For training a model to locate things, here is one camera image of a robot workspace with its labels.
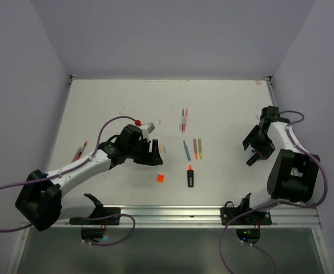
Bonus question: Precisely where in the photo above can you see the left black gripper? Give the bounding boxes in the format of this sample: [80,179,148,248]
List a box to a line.
[126,138,162,166]

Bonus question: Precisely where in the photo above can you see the black pink marker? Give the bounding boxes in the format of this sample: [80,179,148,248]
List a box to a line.
[246,153,261,166]

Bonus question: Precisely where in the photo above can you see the bright orange marker cap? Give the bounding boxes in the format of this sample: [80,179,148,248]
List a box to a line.
[156,174,164,183]

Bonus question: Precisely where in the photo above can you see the light blue highlighter pen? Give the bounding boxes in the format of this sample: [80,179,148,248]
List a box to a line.
[183,140,191,161]

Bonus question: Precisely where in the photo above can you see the orange highlighter pen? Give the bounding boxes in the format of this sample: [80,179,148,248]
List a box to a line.
[193,138,199,159]

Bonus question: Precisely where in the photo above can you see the black orange marker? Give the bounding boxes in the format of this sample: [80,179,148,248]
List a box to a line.
[187,165,194,188]

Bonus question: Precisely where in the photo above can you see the yellow highlighter pen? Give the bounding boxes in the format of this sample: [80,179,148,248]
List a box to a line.
[198,138,203,159]

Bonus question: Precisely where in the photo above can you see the red pen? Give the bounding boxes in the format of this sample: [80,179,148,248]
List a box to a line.
[182,108,188,132]
[71,141,88,163]

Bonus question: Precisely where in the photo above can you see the thin black white pen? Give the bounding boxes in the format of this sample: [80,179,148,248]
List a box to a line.
[180,108,184,132]

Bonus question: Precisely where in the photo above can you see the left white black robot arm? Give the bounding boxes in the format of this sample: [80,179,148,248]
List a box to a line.
[15,123,163,231]

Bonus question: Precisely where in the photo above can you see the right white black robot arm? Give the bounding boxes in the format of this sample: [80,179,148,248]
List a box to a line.
[238,106,320,224]

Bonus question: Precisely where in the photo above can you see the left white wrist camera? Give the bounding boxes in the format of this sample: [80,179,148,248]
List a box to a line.
[140,123,155,140]

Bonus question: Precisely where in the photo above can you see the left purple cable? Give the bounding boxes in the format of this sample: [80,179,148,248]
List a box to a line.
[0,116,136,247]

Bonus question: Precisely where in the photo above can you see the purple cable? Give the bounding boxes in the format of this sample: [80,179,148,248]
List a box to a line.
[0,116,136,247]
[218,110,329,274]

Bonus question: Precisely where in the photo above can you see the aluminium front rail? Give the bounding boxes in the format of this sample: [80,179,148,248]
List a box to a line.
[21,204,321,229]

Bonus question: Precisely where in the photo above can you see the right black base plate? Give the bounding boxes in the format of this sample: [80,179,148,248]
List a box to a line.
[220,207,272,225]

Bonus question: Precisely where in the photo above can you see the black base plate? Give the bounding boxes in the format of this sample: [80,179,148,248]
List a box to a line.
[220,207,272,225]
[69,207,121,225]

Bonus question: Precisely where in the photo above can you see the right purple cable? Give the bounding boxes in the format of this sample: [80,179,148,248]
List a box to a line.
[218,110,329,274]

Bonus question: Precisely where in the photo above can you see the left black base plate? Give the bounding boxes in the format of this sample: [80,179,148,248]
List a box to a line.
[69,207,121,225]

